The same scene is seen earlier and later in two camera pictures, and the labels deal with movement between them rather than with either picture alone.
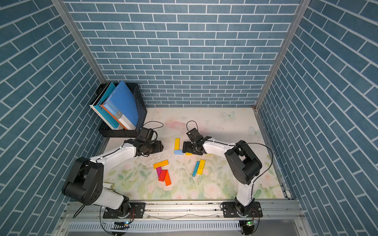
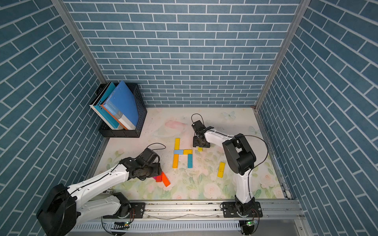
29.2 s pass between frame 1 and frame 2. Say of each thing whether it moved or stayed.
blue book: stayed
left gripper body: moved
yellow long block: stayed
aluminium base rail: stayed
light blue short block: stayed
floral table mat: stayed
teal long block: moved
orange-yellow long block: moved
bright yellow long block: moved
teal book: stayed
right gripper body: moved
